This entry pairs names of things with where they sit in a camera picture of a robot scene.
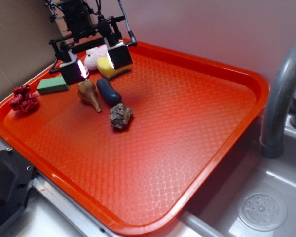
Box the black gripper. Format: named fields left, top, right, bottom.
left=45, top=0, right=133, bottom=85

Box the dark grey plastic pickle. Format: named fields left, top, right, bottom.
left=96, top=79, right=122, bottom=106

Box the pink plush toy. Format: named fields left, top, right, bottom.
left=84, top=44, right=108, bottom=71

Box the yellow sponge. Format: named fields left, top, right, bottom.
left=97, top=57, right=131, bottom=80

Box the tan spiral seashell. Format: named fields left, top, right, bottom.
left=77, top=79, right=102, bottom=113

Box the green rectangular block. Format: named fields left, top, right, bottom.
left=37, top=76, right=70, bottom=95

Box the grey brown rock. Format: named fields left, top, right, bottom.
left=109, top=103, right=134, bottom=130

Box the brown cardboard panel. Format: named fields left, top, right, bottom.
left=0, top=0, right=62, bottom=101

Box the red fabric scrunchie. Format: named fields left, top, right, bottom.
left=9, top=84, right=39, bottom=112

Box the orange plastic tray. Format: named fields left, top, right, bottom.
left=0, top=43, right=269, bottom=236

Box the grey plastic faucet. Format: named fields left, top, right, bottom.
left=260, top=43, right=296, bottom=158

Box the grey toy sink basin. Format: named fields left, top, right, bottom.
left=179, top=120, right=296, bottom=237

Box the round sink drain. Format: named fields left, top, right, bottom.
left=237, top=189, right=288, bottom=232

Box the braided grey cable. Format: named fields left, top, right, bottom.
left=117, top=0, right=138, bottom=47

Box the black metal bracket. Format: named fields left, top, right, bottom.
left=0, top=150, right=35, bottom=234

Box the aluminium frame rail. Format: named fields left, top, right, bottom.
left=0, top=138, right=115, bottom=237

